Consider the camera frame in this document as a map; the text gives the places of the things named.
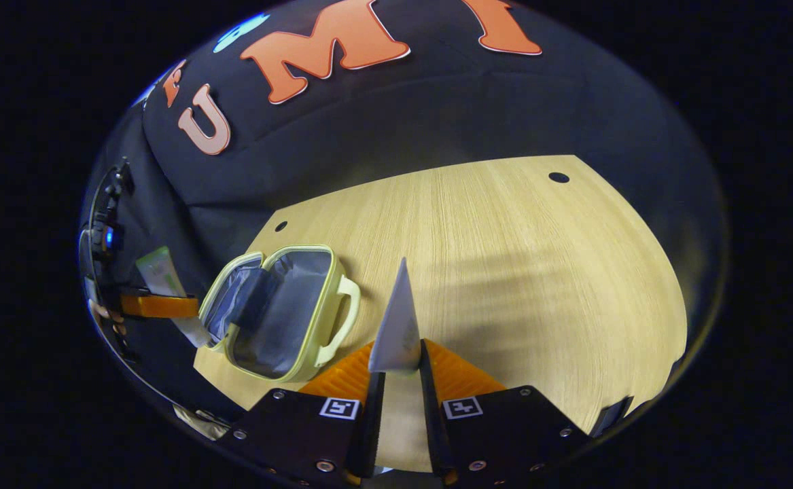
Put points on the pale green cream tube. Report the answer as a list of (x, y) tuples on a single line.
[(162, 272)]

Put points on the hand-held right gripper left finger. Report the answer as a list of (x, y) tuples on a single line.
[(287, 435)]

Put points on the pale yellow small suitcase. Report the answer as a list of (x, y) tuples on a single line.
[(287, 312)]

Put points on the white sample sachet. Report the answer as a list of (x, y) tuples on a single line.
[(397, 326)]

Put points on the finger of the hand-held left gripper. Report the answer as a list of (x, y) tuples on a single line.
[(162, 306)]

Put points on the dark table edge clamp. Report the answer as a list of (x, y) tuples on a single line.
[(611, 415)]

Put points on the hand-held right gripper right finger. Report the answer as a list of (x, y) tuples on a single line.
[(505, 435)]

